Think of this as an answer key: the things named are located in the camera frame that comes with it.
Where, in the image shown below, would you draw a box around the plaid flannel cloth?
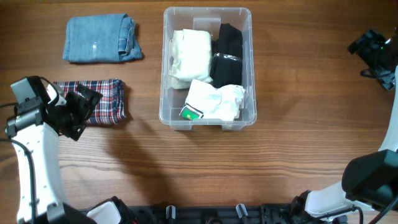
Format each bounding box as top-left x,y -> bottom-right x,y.
54,78 -> 126,125

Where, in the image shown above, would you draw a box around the blue denim jeans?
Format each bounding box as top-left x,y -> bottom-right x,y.
62,14 -> 143,63

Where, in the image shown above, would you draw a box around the cream cloth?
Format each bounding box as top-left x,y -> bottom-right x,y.
169,29 -> 213,89

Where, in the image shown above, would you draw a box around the clear plastic storage bin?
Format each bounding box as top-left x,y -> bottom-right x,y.
159,7 -> 257,131

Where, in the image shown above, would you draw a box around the white printed t-shirt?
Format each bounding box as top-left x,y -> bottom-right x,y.
180,80 -> 245,121

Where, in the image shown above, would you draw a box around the black garment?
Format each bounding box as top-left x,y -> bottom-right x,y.
210,23 -> 243,88

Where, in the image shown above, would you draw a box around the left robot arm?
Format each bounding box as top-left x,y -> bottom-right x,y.
5,76 -> 102,223

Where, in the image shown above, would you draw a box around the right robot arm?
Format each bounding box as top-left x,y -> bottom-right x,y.
87,29 -> 397,223

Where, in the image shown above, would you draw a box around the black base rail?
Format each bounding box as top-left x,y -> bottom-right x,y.
129,204 -> 324,224

